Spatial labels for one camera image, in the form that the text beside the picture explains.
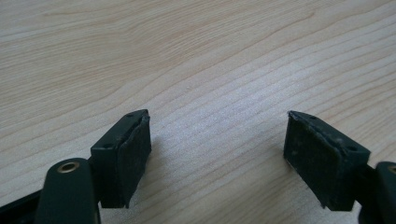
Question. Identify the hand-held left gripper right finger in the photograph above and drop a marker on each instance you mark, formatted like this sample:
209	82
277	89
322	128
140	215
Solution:
320	161

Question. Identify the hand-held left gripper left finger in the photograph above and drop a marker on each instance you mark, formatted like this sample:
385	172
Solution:
124	161

